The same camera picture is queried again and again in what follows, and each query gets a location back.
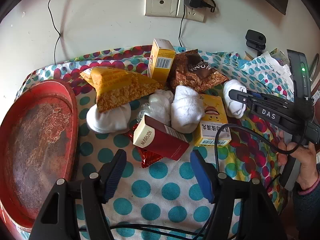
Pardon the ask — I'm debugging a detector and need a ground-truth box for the yellow snack packet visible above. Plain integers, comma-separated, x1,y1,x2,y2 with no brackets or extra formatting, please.
79,66,165,113

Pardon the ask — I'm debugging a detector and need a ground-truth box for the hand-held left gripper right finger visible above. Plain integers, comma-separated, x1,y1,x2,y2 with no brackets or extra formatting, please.
190,150,280,240

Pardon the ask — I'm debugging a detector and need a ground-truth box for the brown snack packet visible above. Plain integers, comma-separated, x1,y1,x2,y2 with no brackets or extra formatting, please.
167,49,229,93

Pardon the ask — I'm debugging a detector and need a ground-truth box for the thin black hanging cable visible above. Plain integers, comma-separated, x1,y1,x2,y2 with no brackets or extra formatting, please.
47,0,62,65

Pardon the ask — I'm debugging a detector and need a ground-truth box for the yellow cartoon medicine box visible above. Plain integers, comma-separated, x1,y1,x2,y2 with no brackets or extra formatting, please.
194,93,232,147
147,38,176,85

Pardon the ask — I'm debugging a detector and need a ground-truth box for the hand-held gripper cable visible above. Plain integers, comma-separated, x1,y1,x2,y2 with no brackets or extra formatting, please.
214,124,304,155
77,224,240,240

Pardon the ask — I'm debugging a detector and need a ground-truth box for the clear plastic wrap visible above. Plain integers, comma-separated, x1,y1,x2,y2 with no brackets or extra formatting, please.
136,102,156,123

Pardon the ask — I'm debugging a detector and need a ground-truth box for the white sock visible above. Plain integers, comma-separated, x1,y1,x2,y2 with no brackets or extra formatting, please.
147,89,175,127
223,79,248,119
86,102,132,133
171,85,205,133

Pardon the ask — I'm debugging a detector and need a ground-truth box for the right hand-held gripper cable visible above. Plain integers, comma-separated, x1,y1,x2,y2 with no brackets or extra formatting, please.
214,124,304,155

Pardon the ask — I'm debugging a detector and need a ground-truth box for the white wall power outlet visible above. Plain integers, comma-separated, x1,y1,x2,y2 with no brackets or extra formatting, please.
177,0,205,22

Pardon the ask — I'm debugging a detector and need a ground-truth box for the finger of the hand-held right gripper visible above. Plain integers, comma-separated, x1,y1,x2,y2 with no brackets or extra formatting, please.
228,89,261,106

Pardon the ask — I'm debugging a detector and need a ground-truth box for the white coax wall plate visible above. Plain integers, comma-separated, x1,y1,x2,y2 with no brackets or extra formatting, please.
144,0,181,18

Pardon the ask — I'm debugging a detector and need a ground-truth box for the polka-dot cloth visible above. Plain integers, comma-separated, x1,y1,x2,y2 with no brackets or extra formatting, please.
15,45,295,240

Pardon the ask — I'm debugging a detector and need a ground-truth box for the person's right hand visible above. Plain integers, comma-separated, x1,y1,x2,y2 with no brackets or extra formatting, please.
277,130,320,192

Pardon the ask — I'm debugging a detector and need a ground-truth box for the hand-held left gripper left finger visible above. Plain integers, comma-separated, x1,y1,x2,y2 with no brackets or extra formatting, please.
29,149,127,240

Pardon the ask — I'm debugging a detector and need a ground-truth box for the maroon and white box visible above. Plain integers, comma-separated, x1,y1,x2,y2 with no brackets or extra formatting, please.
132,114,190,161

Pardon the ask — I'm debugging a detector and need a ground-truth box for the person's right forearm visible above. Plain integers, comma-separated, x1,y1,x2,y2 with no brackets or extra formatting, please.
292,175,320,240

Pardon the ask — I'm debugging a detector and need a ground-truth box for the red foil packet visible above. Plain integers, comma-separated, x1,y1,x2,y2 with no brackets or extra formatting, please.
124,124,164,168

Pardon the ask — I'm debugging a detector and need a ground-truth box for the black clamp holder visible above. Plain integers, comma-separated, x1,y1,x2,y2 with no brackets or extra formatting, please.
245,29,266,55

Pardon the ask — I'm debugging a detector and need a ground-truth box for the left hand-held gripper cable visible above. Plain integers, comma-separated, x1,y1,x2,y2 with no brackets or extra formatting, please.
77,224,240,240

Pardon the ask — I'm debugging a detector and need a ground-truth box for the crumpled plastic bag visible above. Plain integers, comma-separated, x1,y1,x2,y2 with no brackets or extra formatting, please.
269,48,292,77

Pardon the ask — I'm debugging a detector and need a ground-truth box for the round red tray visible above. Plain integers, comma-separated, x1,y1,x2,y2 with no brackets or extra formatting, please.
0,79,80,233

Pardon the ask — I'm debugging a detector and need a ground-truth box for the black cable below outlet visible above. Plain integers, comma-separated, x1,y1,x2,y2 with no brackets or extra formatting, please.
178,11,187,48

